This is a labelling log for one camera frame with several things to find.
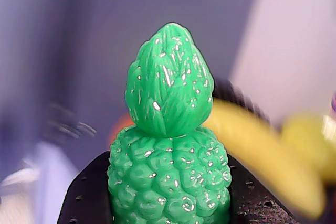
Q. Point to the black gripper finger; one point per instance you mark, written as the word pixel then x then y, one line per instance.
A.
pixel 252 205
pixel 86 200

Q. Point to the green toy pineapple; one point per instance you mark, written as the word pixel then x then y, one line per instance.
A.
pixel 168 155

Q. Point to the blue cabinet door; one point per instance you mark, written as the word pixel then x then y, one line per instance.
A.
pixel 26 77

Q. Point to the yellow toy banana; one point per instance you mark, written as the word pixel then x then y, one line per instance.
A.
pixel 252 140

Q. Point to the yellow toy lemon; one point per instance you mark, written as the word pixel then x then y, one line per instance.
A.
pixel 304 140

